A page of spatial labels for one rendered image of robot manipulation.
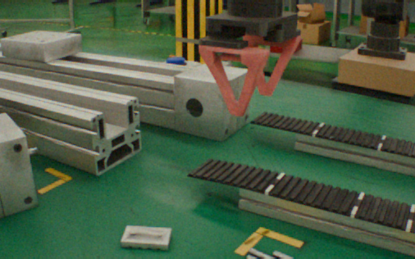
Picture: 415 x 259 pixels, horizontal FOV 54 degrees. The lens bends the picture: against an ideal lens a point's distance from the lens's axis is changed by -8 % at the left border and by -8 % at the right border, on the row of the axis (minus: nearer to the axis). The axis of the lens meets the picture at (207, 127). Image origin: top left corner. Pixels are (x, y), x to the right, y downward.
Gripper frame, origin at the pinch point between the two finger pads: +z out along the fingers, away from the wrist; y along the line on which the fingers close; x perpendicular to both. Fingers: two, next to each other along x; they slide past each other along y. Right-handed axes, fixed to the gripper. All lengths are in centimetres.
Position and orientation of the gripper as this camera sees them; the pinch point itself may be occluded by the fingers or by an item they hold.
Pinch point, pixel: (252, 97)
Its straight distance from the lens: 48.3
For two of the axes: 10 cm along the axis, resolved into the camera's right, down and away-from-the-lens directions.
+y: -4.9, 3.2, -8.1
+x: 8.7, 1.8, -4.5
